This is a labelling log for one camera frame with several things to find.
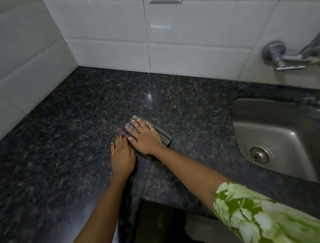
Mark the green floral sleeve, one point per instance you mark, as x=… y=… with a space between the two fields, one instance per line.
x=262 y=215

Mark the person's right hand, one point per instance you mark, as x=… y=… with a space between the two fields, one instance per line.
x=146 y=139

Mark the white wall socket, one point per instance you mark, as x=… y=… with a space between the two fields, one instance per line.
x=165 y=1

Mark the stainless steel sink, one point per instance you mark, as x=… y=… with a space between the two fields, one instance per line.
x=275 y=137

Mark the metal sink drain strainer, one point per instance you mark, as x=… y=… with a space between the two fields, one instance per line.
x=260 y=155

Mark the person's left forearm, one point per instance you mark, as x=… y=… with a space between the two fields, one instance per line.
x=100 y=212

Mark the person's left hand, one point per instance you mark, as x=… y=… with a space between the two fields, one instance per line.
x=122 y=159

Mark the chrome wall faucet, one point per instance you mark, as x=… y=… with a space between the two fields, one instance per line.
x=287 y=56

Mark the dark checkered cleaning cloth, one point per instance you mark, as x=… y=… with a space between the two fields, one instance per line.
x=163 y=135

